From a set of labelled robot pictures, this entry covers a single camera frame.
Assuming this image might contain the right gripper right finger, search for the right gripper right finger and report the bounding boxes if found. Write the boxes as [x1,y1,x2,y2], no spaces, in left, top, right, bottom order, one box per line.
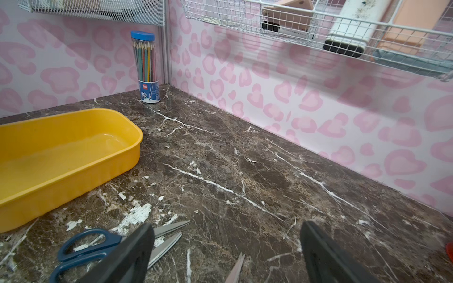
[300,221,379,283]

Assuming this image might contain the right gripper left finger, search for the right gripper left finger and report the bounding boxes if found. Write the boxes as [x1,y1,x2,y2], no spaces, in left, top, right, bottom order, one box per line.
[77,224,155,283]

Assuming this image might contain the blue handled scissors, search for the blue handled scissors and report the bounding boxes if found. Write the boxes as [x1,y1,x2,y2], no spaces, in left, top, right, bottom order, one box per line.
[50,221,190,283]

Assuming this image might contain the pink scissors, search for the pink scissors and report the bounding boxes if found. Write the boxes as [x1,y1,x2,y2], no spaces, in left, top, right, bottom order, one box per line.
[225,253,245,283]

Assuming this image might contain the yellow plastic storage box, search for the yellow plastic storage box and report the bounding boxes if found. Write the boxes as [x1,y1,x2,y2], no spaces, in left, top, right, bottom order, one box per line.
[1,108,143,232]

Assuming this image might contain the red pen cup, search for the red pen cup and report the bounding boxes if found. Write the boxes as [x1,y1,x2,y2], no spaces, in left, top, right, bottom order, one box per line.
[445,242,453,264]

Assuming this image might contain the blue lid pencil tube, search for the blue lid pencil tube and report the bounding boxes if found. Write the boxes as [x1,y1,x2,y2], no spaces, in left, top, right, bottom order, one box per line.
[130,31,160,104]

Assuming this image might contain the pink pencil case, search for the pink pencil case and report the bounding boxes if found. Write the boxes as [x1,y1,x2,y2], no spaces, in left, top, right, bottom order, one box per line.
[377,0,449,55]

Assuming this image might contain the long white wire shelf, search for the long white wire shelf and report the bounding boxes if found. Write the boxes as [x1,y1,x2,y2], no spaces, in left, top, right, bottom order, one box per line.
[182,1,453,82]

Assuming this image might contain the white wire wall basket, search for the white wire wall basket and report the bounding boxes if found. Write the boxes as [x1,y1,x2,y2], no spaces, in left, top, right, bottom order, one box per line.
[18,0,165,27]

